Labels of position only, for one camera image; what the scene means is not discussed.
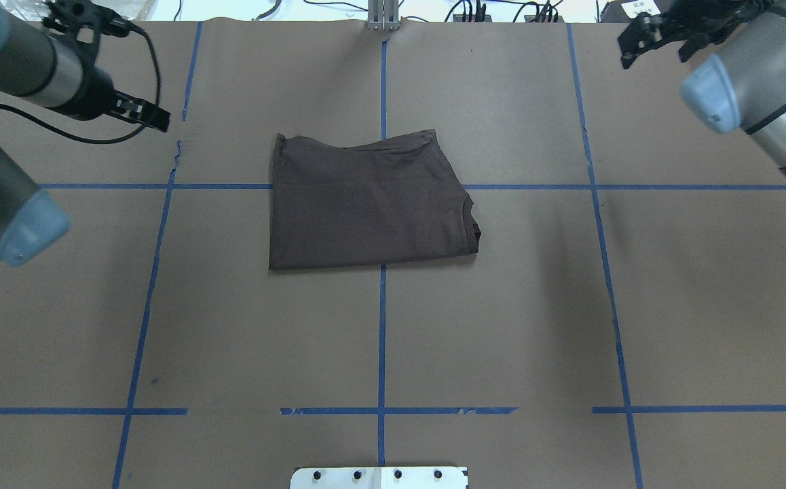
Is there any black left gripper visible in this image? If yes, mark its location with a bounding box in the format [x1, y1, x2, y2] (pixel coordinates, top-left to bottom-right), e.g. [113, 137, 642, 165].
[77, 66, 172, 133]

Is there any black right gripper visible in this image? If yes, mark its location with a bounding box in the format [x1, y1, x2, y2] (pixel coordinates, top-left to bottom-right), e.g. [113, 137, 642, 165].
[617, 1, 766, 69]

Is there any dark brown t-shirt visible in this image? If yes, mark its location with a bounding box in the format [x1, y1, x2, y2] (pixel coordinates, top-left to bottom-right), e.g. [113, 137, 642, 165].
[269, 129, 482, 272]

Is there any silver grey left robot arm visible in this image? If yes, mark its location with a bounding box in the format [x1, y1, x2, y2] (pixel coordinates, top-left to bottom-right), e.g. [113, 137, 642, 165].
[0, 1, 170, 268]

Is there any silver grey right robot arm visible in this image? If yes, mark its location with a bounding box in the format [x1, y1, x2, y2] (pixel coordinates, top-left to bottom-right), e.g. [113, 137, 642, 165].
[618, 1, 786, 177]

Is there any grey box with label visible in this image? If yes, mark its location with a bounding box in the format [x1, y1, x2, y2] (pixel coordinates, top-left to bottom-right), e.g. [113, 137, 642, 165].
[599, 0, 673, 24]

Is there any aluminium frame post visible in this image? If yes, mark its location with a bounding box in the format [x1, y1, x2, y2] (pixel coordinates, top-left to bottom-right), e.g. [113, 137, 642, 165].
[367, 0, 401, 32]

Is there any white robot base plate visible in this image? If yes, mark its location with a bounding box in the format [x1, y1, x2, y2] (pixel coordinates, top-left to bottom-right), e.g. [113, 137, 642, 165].
[288, 465, 470, 488]

